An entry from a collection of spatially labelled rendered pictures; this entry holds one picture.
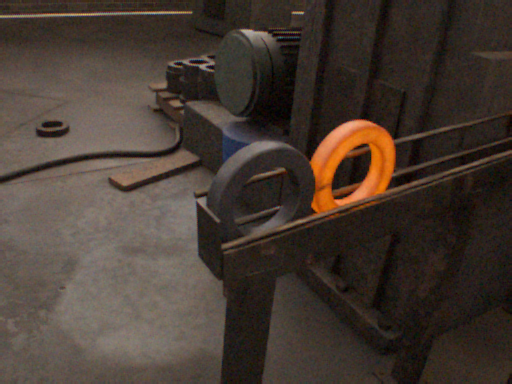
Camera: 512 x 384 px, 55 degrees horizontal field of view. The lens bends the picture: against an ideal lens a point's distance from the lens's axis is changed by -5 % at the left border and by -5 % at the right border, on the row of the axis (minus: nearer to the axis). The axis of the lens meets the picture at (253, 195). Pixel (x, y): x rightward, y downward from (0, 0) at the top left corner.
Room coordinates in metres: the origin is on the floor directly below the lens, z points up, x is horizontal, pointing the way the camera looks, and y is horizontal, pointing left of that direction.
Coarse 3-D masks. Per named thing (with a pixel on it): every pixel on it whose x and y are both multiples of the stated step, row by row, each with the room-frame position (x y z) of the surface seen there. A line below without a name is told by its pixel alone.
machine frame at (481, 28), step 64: (320, 0) 1.59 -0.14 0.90; (384, 0) 1.39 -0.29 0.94; (448, 0) 1.22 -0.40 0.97; (320, 64) 1.57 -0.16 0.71; (384, 64) 1.38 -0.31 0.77; (448, 64) 1.21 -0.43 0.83; (320, 128) 1.56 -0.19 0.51; (384, 128) 1.33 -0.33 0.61; (384, 256) 1.22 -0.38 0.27; (384, 320) 1.16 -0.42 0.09; (448, 320) 1.22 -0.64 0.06
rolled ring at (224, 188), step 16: (256, 144) 0.73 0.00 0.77; (272, 144) 0.73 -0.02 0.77; (240, 160) 0.69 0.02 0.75; (256, 160) 0.70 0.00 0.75; (272, 160) 0.72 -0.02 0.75; (288, 160) 0.73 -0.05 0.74; (304, 160) 0.75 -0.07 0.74; (224, 176) 0.68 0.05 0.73; (240, 176) 0.69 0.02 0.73; (304, 176) 0.75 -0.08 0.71; (208, 192) 0.69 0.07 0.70; (224, 192) 0.67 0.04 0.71; (288, 192) 0.78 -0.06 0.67; (304, 192) 0.75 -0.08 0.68; (208, 208) 0.68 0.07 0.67; (224, 208) 0.67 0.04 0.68; (288, 208) 0.76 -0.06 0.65; (304, 208) 0.76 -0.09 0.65; (224, 224) 0.67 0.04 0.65; (272, 224) 0.75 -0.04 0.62; (224, 240) 0.68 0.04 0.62; (256, 240) 0.71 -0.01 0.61
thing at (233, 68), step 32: (256, 32) 2.26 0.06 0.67; (288, 32) 2.28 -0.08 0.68; (224, 64) 2.26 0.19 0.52; (256, 64) 2.08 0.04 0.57; (288, 64) 2.16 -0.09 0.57; (224, 96) 2.24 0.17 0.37; (256, 96) 2.06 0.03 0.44; (288, 96) 2.14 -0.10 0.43; (192, 128) 2.40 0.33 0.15; (288, 128) 2.14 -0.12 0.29; (256, 192) 1.89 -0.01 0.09
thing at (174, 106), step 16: (176, 64) 3.08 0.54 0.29; (192, 64) 2.78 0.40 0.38; (208, 64) 2.68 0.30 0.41; (176, 80) 2.96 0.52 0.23; (192, 80) 2.76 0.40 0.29; (208, 80) 2.55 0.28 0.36; (160, 96) 2.91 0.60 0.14; (176, 96) 2.92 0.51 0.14; (192, 96) 2.75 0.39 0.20; (208, 96) 2.56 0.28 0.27; (176, 112) 2.82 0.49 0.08
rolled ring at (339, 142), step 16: (336, 128) 0.82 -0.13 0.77; (352, 128) 0.81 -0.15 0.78; (368, 128) 0.82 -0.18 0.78; (320, 144) 0.81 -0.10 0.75; (336, 144) 0.79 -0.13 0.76; (352, 144) 0.80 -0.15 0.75; (384, 144) 0.85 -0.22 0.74; (320, 160) 0.78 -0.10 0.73; (336, 160) 0.79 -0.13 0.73; (384, 160) 0.86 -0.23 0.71; (320, 176) 0.77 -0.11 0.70; (368, 176) 0.88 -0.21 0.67; (384, 176) 0.86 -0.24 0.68; (320, 192) 0.77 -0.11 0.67; (368, 192) 0.85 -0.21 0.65; (320, 208) 0.78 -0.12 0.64
